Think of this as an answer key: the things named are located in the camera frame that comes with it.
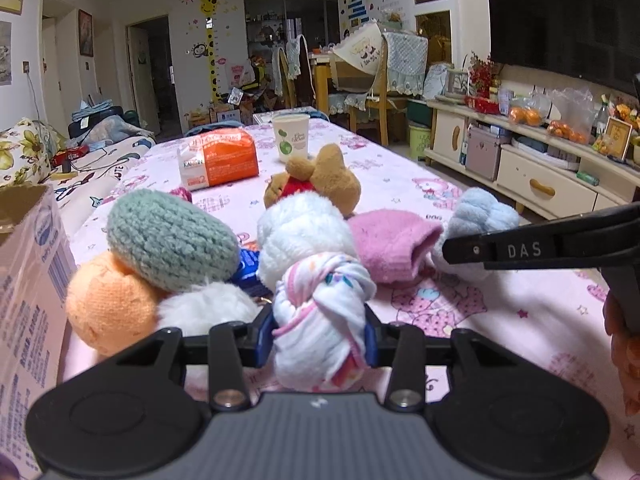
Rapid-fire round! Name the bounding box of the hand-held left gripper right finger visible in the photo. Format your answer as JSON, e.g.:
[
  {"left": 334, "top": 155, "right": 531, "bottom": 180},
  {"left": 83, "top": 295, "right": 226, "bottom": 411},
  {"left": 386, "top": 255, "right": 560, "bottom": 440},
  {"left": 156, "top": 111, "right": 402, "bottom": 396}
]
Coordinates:
[{"left": 362, "top": 307, "right": 526, "bottom": 411}]

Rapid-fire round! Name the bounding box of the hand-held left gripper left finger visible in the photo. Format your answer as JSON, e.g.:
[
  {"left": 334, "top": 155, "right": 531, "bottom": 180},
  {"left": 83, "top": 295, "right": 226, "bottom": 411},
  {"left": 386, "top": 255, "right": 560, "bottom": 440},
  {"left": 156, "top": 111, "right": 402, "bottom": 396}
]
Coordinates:
[{"left": 107, "top": 307, "right": 276, "bottom": 411}]

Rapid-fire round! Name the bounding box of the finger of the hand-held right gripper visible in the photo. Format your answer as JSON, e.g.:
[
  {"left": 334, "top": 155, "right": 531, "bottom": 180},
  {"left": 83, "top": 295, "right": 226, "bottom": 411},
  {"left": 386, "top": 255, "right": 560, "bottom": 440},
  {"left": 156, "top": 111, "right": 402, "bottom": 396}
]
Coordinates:
[{"left": 442, "top": 203, "right": 640, "bottom": 272}]

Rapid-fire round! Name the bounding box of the light blue fluffy sock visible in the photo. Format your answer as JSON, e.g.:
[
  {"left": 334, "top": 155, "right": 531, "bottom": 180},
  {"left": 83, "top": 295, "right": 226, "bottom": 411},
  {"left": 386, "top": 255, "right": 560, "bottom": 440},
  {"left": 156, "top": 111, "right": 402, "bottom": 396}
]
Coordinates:
[{"left": 431, "top": 187, "right": 521, "bottom": 281}]

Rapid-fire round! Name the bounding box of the white patterned cloth roll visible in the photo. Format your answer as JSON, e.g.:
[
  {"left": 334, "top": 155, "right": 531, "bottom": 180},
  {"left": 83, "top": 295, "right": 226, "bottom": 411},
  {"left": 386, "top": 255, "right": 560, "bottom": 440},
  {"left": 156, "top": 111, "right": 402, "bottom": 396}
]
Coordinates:
[{"left": 272, "top": 252, "right": 377, "bottom": 393}]

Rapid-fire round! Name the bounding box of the green knitted hat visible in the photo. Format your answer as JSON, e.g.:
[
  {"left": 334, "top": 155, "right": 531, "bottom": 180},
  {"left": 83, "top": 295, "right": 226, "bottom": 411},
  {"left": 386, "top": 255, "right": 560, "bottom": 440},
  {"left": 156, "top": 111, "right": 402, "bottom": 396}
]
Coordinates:
[{"left": 106, "top": 189, "right": 241, "bottom": 293}]

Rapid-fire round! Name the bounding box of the orange knitted hat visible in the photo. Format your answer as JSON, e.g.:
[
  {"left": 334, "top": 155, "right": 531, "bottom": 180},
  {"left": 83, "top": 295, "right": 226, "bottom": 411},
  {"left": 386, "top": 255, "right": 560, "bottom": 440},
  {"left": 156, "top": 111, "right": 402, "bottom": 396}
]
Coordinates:
[{"left": 65, "top": 251, "right": 168, "bottom": 358}]

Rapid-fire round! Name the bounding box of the printed cardboard box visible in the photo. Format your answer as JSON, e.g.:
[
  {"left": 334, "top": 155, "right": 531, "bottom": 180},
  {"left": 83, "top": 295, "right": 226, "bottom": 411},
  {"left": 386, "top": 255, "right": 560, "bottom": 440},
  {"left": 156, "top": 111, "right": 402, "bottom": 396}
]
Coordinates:
[{"left": 0, "top": 182, "right": 78, "bottom": 480}]

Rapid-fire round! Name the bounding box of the person's right hand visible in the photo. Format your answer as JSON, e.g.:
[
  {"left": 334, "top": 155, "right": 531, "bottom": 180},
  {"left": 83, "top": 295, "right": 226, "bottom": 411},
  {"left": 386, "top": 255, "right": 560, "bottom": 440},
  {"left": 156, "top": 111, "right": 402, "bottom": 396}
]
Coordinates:
[{"left": 603, "top": 292, "right": 640, "bottom": 417}]

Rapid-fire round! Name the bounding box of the white fluffy plush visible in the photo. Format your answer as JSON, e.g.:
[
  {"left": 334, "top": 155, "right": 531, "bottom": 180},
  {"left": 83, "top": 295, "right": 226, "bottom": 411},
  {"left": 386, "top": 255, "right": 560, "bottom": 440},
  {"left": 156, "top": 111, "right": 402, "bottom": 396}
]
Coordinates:
[{"left": 157, "top": 282, "right": 258, "bottom": 338}]

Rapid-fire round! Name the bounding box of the blue biscuit box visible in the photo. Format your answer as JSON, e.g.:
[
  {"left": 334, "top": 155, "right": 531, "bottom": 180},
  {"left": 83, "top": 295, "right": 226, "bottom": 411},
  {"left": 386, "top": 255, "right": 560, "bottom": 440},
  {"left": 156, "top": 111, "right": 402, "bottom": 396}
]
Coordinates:
[{"left": 235, "top": 247, "right": 273, "bottom": 298}]

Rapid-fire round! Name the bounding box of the cream television cabinet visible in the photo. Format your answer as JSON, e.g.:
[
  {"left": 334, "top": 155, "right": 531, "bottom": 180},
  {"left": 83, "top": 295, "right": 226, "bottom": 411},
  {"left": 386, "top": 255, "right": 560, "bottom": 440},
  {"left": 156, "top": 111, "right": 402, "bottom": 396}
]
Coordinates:
[{"left": 425, "top": 97, "right": 640, "bottom": 221}]

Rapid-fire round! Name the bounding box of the pink fleece sock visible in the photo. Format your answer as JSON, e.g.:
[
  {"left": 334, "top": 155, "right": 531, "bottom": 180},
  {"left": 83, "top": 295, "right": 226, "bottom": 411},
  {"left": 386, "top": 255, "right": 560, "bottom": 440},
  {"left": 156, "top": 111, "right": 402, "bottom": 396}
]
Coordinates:
[{"left": 347, "top": 210, "right": 445, "bottom": 286}]

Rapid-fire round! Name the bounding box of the silver metal case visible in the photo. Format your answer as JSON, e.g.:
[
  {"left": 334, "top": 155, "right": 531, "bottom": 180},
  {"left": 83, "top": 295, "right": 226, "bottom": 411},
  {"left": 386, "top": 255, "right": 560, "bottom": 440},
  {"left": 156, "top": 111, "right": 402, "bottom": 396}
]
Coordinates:
[{"left": 465, "top": 125, "right": 501, "bottom": 181}]

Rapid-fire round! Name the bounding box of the green waste bin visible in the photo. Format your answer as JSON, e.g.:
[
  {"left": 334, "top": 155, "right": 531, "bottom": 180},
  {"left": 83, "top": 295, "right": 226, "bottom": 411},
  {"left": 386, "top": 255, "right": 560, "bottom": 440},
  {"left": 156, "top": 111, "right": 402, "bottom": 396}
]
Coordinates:
[{"left": 407, "top": 122, "right": 432, "bottom": 161}]

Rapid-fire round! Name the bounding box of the bag of oranges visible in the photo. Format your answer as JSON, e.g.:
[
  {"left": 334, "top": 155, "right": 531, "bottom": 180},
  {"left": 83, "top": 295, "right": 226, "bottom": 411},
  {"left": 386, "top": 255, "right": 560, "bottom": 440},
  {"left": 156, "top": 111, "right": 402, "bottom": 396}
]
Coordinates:
[{"left": 509, "top": 102, "right": 545, "bottom": 127}]

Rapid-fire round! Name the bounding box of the brown teddy bear plush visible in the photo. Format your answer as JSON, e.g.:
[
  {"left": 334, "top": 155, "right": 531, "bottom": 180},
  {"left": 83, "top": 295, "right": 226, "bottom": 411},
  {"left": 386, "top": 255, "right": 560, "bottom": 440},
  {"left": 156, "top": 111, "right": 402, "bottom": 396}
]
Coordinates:
[{"left": 263, "top": 143, "right": 362, "bottom": 218}]

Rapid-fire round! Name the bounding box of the orange tissue pack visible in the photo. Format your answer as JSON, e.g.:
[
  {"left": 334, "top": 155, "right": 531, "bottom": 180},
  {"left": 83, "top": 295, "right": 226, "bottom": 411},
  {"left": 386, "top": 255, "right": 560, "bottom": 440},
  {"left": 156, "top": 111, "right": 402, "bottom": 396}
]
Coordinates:
[{"left": 177, "top": 127, "right": 261, "bottom": 192}]

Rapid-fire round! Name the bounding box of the red flower bouquet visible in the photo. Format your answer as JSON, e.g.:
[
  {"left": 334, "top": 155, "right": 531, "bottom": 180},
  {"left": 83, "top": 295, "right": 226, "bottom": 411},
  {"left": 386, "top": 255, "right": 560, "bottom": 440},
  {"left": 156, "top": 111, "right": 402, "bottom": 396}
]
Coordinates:
[{"left": 467, "top": 52, "right": 503, "bottom": 97}]

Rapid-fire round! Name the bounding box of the white paper cup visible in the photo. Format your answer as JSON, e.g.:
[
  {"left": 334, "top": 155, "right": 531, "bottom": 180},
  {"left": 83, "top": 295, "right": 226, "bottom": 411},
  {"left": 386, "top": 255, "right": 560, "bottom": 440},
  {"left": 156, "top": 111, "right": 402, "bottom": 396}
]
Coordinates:
[{"left": 271, "top": 113, "right": 311, "bottom": 163}]

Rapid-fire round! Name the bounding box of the pale green lace cloth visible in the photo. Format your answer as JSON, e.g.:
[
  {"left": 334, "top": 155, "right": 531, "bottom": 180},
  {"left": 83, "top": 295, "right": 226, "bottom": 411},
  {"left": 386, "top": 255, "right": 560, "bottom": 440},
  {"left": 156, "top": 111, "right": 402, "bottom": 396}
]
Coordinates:
[{"left": 382, "top": 31, "right": 429, "bottom": 96}]

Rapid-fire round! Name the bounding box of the wooden chair with cloth cover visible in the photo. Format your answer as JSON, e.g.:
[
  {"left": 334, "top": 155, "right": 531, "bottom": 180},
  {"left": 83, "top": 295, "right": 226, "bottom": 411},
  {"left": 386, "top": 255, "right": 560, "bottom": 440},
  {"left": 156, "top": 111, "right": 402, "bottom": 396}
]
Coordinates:
[{"left": 327, "top": 19, "right": 407, "bottom": 147}]

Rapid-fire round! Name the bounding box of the sofa with printed cover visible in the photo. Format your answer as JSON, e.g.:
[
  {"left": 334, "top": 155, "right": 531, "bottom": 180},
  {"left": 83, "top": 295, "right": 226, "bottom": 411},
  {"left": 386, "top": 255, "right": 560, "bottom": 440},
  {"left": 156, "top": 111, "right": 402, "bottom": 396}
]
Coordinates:
[{"left": 0, "top": 117, "right": 156, "bottom": 221}]

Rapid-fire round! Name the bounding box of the black television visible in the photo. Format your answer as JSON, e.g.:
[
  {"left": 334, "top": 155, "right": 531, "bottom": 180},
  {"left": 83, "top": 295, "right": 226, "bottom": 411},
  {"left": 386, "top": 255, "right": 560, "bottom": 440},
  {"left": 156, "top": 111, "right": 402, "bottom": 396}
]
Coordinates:
[{"left": 485, "top": 0, "right": 640, "bottom": 98}]

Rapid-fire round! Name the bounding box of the pile of clothes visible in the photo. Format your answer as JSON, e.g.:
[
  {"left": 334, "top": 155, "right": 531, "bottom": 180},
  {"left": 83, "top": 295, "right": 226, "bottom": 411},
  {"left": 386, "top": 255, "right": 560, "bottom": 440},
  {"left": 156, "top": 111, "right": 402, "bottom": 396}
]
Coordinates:
[{"left": 67, "top": 100, "right": 156, "bottom": 139}]

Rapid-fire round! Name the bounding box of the giraffe height chart sticker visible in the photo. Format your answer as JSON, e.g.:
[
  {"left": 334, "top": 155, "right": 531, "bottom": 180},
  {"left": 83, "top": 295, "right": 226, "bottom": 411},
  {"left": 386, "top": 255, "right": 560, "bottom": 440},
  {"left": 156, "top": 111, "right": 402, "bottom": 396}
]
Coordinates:
[{"left": 200, "top": 0, "right": 226, "bottom": 106}]

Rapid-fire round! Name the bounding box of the floral sofa cushion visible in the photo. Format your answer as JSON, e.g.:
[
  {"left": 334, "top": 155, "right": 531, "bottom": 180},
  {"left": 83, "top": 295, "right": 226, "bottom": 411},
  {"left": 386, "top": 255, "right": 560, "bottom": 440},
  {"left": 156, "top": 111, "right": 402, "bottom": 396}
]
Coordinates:
[{"left": 0, "top": 117, "right": 61, "bottom": 186}]

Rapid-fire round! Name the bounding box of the gold photo frame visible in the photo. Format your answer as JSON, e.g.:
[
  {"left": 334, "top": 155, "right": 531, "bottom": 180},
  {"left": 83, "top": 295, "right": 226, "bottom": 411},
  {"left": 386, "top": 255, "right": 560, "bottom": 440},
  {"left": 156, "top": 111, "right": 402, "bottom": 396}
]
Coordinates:
[{"left": 602, "top": 117, "right": 633, "bottom": 158}]

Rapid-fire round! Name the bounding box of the framed red wall picture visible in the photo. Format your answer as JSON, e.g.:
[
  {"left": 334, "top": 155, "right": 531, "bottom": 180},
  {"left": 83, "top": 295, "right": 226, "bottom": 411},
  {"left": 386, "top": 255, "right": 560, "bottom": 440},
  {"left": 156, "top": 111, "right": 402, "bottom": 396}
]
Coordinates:
[{"left": 77, "top": 9, "right": 94, "bottom": 57}]

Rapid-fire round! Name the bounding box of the sketch wall picture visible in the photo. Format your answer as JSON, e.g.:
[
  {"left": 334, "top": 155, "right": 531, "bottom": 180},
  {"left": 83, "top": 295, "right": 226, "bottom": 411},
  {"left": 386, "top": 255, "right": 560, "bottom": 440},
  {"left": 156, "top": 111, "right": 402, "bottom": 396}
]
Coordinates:
[{"left": 0, "top": 20, "right": 13, "bottom": 86}]

